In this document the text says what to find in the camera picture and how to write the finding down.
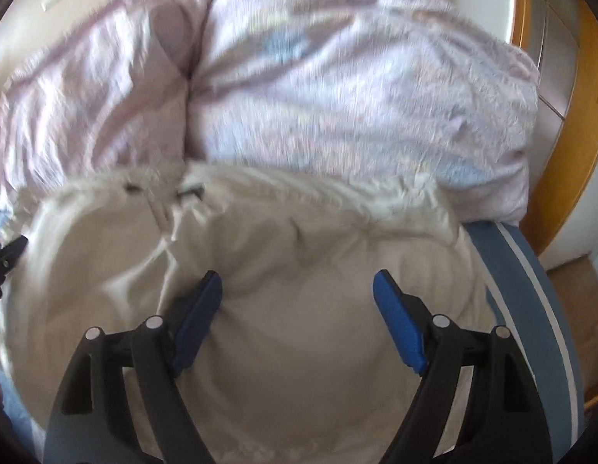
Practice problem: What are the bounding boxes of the pink floral duvet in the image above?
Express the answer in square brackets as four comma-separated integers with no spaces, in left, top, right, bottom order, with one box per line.
[0,0,542,225]

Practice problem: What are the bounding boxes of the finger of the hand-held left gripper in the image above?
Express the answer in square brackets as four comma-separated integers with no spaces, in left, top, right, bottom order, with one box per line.
[0,235,29,276]

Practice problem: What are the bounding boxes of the frosted glass panel door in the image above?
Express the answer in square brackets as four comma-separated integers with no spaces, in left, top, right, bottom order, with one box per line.
[526,0,585,121]

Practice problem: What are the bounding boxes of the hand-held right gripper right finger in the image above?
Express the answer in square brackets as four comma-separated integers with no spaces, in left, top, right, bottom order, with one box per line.
[372,271,554,464]

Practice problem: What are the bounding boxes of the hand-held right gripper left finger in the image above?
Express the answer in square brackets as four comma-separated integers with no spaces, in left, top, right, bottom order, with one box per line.
[43,271,223,464]

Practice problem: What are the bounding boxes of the beige puffer jacket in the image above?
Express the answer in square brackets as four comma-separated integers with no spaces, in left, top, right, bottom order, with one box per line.
[0,162,498,464]

